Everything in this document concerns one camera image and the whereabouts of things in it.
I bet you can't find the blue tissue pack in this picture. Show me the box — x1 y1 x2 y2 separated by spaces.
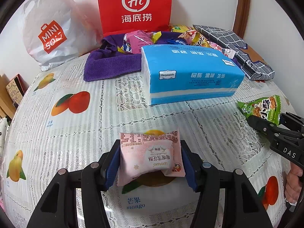
141 44 245 105

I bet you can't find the pale pink pastry packet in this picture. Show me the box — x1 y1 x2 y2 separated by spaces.
117 130 185 186

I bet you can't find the pink snack bag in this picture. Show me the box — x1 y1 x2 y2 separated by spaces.
121 30 153 54

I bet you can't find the wooden door frame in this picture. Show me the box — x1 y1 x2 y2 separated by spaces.
232 0 251 38

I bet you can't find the yellow-green snack bag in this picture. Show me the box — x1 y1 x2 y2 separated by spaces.
169 25 194 33

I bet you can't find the small blue snack packet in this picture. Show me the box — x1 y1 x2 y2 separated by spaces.
174 40 187 45

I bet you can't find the patterned brown box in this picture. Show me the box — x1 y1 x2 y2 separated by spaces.
6 74 27 108

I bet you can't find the red Hi paper bag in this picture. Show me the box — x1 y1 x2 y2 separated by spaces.
98 0 172 36

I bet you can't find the pink patterned candy packet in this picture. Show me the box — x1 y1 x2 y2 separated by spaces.
208 41 236 59

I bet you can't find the green rice cracker bag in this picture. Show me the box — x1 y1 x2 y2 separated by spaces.
237 95 281 126

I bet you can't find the purple towel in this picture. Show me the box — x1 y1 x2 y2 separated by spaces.
83 31 186 82

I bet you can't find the white Miniso plastic bag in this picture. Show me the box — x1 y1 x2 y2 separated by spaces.
18 0 101 71

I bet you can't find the yellow orange snack packet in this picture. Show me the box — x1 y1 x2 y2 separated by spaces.
178 30 210 48

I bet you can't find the grey checked star cloth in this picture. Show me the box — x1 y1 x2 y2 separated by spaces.
193 25 275 81

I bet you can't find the person's right hand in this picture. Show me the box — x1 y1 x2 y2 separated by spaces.
284 162 303 204

